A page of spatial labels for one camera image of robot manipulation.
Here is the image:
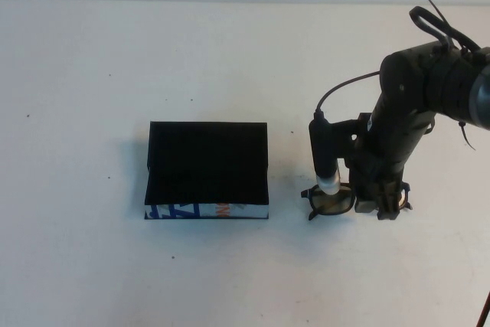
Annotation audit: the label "dark right arm cable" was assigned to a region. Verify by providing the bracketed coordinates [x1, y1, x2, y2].
[408, 5, 490, 327]

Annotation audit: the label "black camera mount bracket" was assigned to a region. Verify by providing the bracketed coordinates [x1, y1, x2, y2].
[331, 112, 374, 152]

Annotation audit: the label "black zip tie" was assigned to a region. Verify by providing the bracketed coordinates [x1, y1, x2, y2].
[421, 0, 459, 51]
[457, 122, 478, 152]

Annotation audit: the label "black-framed sunglasses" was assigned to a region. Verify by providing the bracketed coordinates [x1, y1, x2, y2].
[300, 183, 414, 222]

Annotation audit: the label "black glasses case box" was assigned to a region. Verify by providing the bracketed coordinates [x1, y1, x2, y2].
[143, 120, 272, 221]

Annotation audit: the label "black silver-headed wrist camera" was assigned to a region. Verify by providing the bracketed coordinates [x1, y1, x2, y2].
[308, 111, 341, 195]

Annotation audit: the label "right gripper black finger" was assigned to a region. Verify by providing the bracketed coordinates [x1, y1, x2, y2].
[377, 179, 401, 221]
[354, 188, 380, 214]

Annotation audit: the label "thin black camera cable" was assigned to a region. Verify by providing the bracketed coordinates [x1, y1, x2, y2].
[314, 70, 381, 119]

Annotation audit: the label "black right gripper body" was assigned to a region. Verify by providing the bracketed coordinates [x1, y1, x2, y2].
[344, 142, 413, 200]

